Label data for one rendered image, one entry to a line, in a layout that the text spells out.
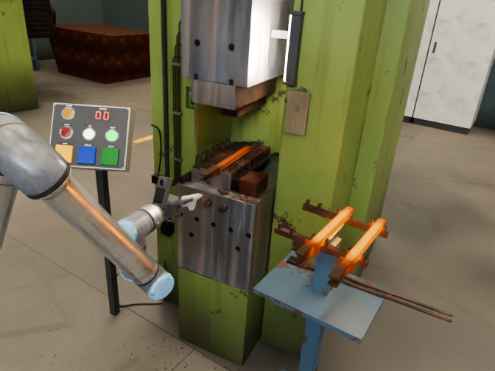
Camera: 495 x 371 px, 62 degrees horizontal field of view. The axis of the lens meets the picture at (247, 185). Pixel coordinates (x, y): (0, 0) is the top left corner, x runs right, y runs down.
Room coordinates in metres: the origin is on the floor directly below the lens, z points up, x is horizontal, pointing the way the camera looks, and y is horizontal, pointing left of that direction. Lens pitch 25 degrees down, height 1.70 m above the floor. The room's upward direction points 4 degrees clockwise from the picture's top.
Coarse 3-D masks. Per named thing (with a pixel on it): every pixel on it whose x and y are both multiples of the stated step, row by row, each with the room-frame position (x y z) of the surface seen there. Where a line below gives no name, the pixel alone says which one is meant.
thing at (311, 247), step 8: (344, 208) 1.31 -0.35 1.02; (352, 208) 1.32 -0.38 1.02; (336, 216) 1.25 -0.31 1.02; (344, 216) 1.25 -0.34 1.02; (328, 224) 1.19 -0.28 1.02; (336, 224) 1.20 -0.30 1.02; (320, 232) 1.14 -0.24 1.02; (328, 232) 1.14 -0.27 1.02; (312, 240) 1.09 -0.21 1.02; (320, 240) 1.09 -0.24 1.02; (304, 248) 1.02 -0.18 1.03; (312, 248) 1.06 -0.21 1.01; (304, 256) 1.01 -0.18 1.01; (312, 256) 1.05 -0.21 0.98; (296, 264) 0.99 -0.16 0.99; (304, 264) 1.00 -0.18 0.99
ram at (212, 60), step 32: (192, 0) 1.68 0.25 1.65; (224, 0) 1.62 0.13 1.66; (256, 0) 1.61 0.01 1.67; (288, 0) 1.89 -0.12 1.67; (192, 32) 1.68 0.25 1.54; (224, 32) 1.62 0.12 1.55; (256, 32) 1.62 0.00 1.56; (288, 32) 1.72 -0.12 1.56; (192, 64) 1.68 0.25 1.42; (224, 64) 1.62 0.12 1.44; (256, 64) 1.64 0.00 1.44
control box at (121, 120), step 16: (80, 112) 1.76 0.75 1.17; (112, 112) 1.77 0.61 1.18; (128, 112) 1.77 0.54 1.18; (80, 128) 1.73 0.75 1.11; (96, 128) 1.73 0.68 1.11; (112, 128) 1.73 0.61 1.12; (128, 128) 1.74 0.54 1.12; (64, 144) 1.69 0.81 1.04; (80, 144) 1.69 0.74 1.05; (96, 144) 1.69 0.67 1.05; (112, 144) 1.69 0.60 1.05; (128, 144) 1.72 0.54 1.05; (96, 160) 1.66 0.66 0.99; (128, 160) 1.70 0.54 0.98
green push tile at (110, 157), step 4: (104, 148) 1.68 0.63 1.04; (108, 148) 1.68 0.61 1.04; (104, 152) 1.67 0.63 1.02; (108, 152) 1.67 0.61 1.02; (112, 152) 1.67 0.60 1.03; (116, 152) 1.67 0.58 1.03; (104, 156) 1.66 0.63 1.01; (108, 156) 1.66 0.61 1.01; (112, 156) 1.66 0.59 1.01; (116, 156) 1.66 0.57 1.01; (104, 160) 1.65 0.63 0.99; (108, 160) 1.65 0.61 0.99; (112, 160) 1.65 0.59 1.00; (116, 160) 1.65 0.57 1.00; (100, 164) 1.65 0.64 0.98; (104, 164) 1.64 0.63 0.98; (108, 164) 1.64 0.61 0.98; (112, 164) 1.64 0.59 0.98; (116, 164) 1.65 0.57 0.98
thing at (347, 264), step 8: (376, 224) 1.22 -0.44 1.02; (384, 224) 1.22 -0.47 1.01; (368, 232) 1.16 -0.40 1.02; (376, 232) 1.16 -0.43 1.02; (360, 240) 1.11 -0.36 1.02; (368, 240) 1.11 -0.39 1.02; (352, 248) 1.06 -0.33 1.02; (360, 248) 1.06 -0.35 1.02; (352, 256) 1.01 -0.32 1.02; (360, 256) 1.04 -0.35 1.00; (344, 264) 0.96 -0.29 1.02; (352, 264) 0.97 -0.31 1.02; (336, 272) 0.92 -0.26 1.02; (344, 272) 0.93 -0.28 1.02; (352, 272) 0.97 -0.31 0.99; (336, 280) 0.92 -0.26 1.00
